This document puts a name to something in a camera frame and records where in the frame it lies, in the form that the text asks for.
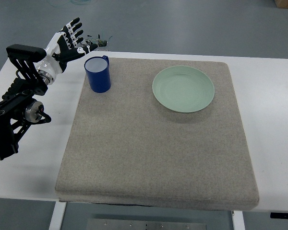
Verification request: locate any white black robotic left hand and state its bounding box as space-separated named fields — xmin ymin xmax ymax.
xmin=36 ymin=17 xmax=98 ymax=85

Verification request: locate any blue mug white inside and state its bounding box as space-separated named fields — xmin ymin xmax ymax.
xmin=84 ymin=56 xmax=111 ymax=93

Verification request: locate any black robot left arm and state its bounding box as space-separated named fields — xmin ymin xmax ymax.
xmin=0 ymin=44 xmax=51 ymax=160

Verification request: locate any light green plate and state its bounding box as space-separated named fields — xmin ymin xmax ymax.
xmin=152 ymin=66 xmax=215 ymax=113

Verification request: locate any grey fabric cushion mat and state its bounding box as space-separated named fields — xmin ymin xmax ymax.
xmin=55 ymin=58 xmax=259 ymax=210

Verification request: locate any cardboard box corner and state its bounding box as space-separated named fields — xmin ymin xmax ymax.
xmin=274 ymin=0 xmax=288 ymax=9

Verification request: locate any black label under table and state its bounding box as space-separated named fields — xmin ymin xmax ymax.
xmin=270 ymin=212 xmax=288 ymax=219

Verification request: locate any small electronics wire clutter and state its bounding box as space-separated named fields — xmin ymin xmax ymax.
xmin=82 ymin=34 xmax=112 ymax=51

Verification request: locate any white table leg frame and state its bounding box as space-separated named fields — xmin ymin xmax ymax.
xmin=49 ymin=201 xmax=67 ymax=230

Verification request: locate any grey metal base plate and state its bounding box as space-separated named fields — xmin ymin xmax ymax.
xmin=86 ymin=218 xmax=207 ymax=230

